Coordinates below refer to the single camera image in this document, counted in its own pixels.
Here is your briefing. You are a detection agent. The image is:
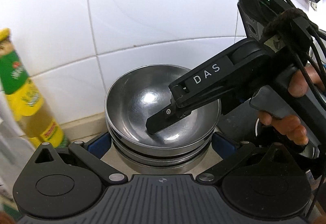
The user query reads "right hand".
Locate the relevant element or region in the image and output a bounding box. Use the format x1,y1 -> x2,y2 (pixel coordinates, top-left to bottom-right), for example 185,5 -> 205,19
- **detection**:
250,66 -> 325,146

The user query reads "green yellow oil bottle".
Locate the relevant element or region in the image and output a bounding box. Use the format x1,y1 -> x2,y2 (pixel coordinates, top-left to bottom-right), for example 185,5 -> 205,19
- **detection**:
1,28 -> 69,148

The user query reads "black cable bundle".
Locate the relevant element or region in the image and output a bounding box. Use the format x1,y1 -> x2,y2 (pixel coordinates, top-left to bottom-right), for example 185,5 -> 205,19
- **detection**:
239,0 -> 326,102

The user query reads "steel bowl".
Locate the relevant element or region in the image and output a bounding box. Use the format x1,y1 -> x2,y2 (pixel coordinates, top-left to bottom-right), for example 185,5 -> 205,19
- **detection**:
107,123 -> 217,161
117,145 -> 212,175
104,62 -> 222,150

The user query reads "black gas stove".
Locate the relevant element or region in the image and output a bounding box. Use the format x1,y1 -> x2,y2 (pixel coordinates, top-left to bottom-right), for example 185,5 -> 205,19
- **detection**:
216,94 -> 326,181

